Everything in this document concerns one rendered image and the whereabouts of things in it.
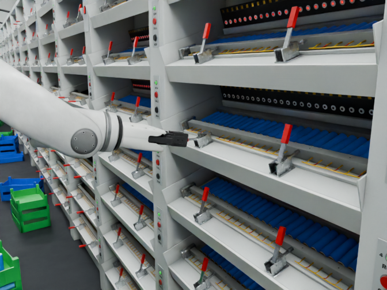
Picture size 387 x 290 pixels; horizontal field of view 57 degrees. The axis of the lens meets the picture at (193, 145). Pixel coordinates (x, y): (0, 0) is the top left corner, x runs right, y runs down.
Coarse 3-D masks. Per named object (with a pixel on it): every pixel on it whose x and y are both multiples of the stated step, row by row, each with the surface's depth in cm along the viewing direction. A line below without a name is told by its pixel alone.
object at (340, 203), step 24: (168, 120) 99; (336, 120) 71; (360, 120) 66; (192, 144) 90; (216, 144) 85; (216, 168) 81; (240, 168) 72; (264, 168) 68; (336, 168) 61; (264, 192) 68; (288, 192) 62; (312, 192) 57; (336, 192) 55; (360, 192) 48; (336, 216) 54; (360, 216) 50
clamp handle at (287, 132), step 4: (288, 124) 64; (284, 128) 64; (288, 128) 64; (284, 132) 64; (288, 132) 63; (284, 136) 64; (288, 136) 64; (284, 140) 64; (288, 140) 64; (284, 144) 64; (280, 148) 64; (284, 148) 64; (280, 152) 64; (280, 156) 64; (280, 160) 64
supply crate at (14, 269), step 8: (0, 240) 137; (0, 248) 136; (8, 256) 132; (8, 264) 133; (16, 264) 124; (0, 272) 120; (8, 272) 122; (16, 272) 124; (0, 280) 121; (8, 280) 122; (16, 280) 124
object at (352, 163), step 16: (192, 128) 99; (208, 128) 91; (224, 128) 87; (240, 144) 79; (256, 144) 76; (272, 144) 72; (288, 144) 69; (304, 144) 67; (320, 160) 62; (336, 160) 60; (352, 160) 57; (352, 176) 56
